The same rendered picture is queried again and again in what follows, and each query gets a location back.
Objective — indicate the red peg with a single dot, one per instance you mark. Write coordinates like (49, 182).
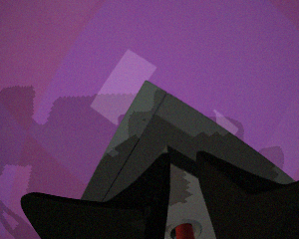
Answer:
(184, 231)

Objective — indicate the grey square plate with hole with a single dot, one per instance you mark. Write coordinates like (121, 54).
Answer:
(186, 203)

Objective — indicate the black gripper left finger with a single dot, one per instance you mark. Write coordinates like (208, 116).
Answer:
(139, 212)

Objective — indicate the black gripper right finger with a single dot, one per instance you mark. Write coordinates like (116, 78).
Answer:
(242, 205)

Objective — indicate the dark grey open box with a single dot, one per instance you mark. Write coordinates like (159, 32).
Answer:
(156, 118)

